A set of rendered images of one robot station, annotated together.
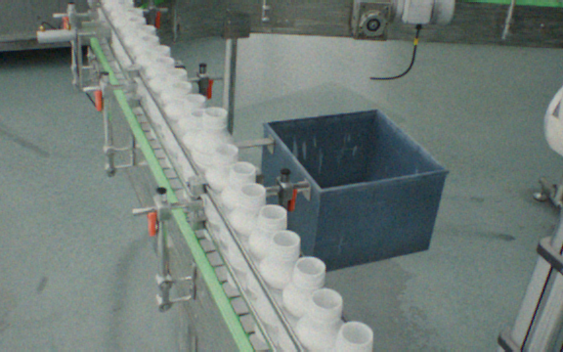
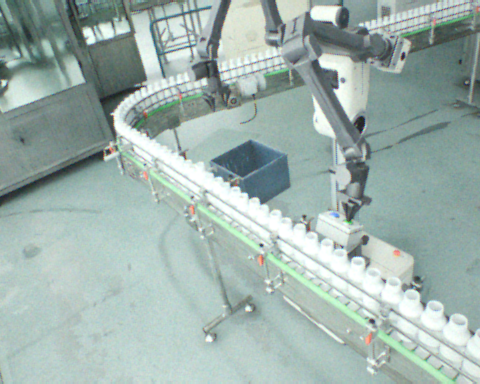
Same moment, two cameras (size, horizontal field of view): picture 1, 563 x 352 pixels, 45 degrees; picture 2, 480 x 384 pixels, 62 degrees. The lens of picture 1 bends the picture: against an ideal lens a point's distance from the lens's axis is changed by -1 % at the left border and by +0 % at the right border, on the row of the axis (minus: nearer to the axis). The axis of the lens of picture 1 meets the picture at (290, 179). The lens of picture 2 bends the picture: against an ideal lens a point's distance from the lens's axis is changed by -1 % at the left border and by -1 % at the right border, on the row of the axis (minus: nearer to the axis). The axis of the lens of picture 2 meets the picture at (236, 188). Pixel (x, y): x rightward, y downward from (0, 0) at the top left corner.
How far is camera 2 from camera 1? 68 cm
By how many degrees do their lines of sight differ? 4
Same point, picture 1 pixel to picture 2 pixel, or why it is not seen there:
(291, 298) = (252, 212)
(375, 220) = (266, 182)
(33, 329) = (135, 286)
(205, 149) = (201, 177)
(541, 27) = not seen: hidden behind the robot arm
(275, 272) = (243, 207)
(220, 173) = (209, 184)
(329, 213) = (248, 186)
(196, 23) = (156, 128)
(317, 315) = (262, 213)
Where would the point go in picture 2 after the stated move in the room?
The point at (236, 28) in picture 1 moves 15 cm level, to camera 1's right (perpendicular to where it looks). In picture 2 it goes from (173, 123) to (193, 119)
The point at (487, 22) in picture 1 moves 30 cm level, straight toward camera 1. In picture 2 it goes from (282, 81) to (283, 95)
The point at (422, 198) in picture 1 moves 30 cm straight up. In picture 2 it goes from (281, 167) to (274, 117)
